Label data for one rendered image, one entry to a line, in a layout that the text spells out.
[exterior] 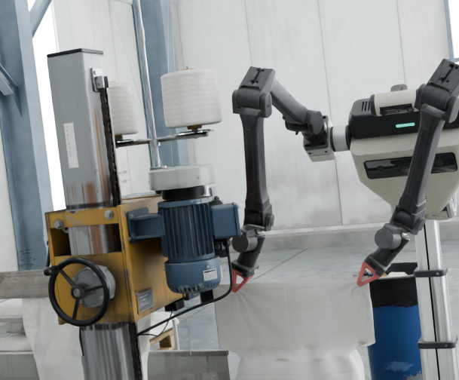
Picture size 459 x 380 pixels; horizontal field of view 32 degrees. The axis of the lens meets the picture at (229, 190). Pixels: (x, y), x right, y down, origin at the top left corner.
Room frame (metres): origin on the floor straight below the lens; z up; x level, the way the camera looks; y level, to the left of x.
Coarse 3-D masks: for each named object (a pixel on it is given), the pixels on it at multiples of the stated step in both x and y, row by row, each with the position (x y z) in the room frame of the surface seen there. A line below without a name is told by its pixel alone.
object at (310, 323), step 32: (224, 288) 2.49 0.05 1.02; (256, 288) 2.45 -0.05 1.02; (288, 288) 2.40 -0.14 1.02; (320, 288) 2.38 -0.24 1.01; (352, 288) 2.37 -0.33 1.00; (224, 320) 2.50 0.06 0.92; (256, 320) 2.45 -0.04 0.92; (288, 320) 2.40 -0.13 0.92; (320, 320) 2.38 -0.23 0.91; (352, 320) 2.37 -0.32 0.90; (256, 352) 2.44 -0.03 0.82; (288, 352) 2.38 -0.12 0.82; (320, 352) 2.35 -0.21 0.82; (352, 352) 2.38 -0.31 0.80
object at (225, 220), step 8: (216, 208) 2.13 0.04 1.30; (224, 208) 2.13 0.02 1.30; (232, 208) 2.13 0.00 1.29; (216, 216) 2.13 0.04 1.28; (224, 216) 2.13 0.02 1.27; (232, 216) 2.13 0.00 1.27; (216, 224) 2.13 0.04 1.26; (224, 224) 2.13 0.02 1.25; (232, 224) 2.13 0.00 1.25; (216, 232) 2.13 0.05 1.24; (224, 232) 2.13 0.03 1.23; (232, 232) 2.13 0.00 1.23; (240, 232) 2.13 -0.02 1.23; (224, 240) 2.17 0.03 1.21
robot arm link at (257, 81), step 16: (256, 80) 2.29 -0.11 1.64; (272, 80) 2.31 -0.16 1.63; (240, 96) 2.28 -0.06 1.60; (256, 96) 2.26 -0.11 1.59; (272, 96) 2.37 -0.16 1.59; (288, 96) 2.45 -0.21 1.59; (288, 112) 2.49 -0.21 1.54; (304, 112) 2.56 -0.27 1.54; (320, 112) 2.61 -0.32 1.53; (288, 128) 2.64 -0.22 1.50; (320, 128) 2.63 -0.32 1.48
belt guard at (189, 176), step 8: (168, 168) 2.28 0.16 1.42; (176, 168) 2.13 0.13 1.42; (184, 168) 2.09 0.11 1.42; (192, 168) 2.09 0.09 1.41; (200, 168) 2.10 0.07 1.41; (208, 168) 2.12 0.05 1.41; (152, 176) 2.12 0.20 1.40; (160, 176) 2.10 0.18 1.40; (168, 176) 2.09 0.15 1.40; (176, 176) 2.08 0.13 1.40; (184, 176) 2.08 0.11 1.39; (192, 176) 2.09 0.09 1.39; (200, 176) 2.10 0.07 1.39; (208, 176) 2.12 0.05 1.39; (152, 184) 2.13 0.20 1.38; (160, 184) 2.10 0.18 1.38; (168, 184) 2.09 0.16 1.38; (176, 184) 2.08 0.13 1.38; (184, 184) 2.08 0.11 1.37; (192, 184) 2.09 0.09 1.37; (200, 184) 2.10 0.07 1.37; (208, 184) 2.12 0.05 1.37
